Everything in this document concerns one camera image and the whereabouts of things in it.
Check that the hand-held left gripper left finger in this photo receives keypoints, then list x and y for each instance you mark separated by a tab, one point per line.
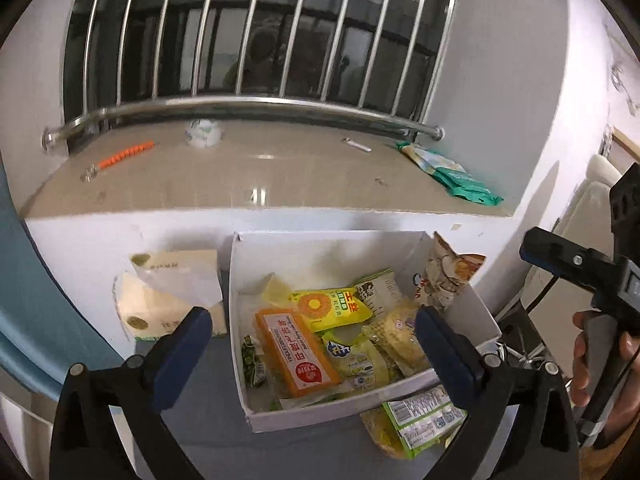
181	357

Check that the teal wipes packet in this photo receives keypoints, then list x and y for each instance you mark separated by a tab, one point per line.
470	187

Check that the orange cake packet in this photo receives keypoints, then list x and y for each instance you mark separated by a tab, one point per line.
300	355

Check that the coconut print snack bag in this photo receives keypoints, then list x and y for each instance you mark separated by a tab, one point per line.
445	275

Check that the yellow sunflower print packet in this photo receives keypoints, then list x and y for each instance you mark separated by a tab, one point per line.
330	307

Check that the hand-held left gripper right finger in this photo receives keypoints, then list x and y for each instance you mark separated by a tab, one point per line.
445	355

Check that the yellow crisps bag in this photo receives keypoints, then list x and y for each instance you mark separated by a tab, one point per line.
382	432

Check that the small green snack packet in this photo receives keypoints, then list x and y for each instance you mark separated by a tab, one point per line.
425	417

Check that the person's right hand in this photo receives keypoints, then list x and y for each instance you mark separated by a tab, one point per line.
581	360

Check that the pale lime packet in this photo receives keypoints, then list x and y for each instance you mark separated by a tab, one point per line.
276	291

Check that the yellow tissue paper pack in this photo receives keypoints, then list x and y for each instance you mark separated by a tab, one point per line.
170	280

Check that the small green candy sachet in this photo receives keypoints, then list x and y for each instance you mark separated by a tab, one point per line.
252	360

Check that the orange beaded tool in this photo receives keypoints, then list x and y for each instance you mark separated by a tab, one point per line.
125	155

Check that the pale yellow biscuit packet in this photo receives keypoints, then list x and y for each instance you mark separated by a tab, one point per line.
400	332

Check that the steel window grille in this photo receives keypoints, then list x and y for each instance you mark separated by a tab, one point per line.
250	102

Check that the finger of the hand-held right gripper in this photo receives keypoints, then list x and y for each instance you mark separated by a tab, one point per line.
555	255

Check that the pale green plastic bag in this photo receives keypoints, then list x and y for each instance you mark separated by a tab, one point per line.
430	160

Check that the white chair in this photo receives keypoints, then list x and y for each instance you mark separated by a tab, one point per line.
585	200

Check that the small white stick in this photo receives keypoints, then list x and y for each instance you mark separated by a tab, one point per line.
356	145

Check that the white cardboard box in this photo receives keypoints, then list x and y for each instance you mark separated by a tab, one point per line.
300	260

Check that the chrome chair base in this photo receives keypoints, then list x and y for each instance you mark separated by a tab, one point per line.
520	347

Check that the silver snack packet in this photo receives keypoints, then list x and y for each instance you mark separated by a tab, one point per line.
382	287

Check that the yellow snack packet blue logo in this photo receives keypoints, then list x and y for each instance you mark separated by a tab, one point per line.
357	362

